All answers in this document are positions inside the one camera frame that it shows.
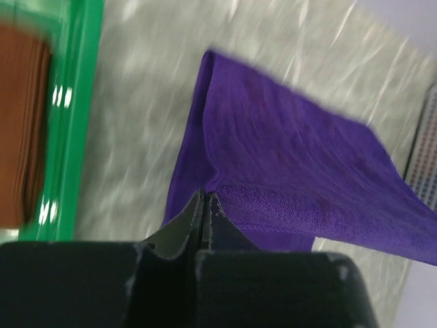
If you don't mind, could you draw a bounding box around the purple towel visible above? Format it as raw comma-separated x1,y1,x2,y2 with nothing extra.
164,51,436,265

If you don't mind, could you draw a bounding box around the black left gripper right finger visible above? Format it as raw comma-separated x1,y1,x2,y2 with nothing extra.
195,194,378,327

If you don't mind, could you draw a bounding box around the green plastic tray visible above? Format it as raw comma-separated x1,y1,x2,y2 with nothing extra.
1,1,104,243

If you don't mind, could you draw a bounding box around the brown towel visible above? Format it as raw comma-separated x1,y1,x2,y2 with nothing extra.
1,25,51,229

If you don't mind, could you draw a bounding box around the white plastic basket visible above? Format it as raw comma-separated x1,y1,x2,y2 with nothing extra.
404,84,437,212

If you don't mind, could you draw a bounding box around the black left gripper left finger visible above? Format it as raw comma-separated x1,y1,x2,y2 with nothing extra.
1,191,205,327

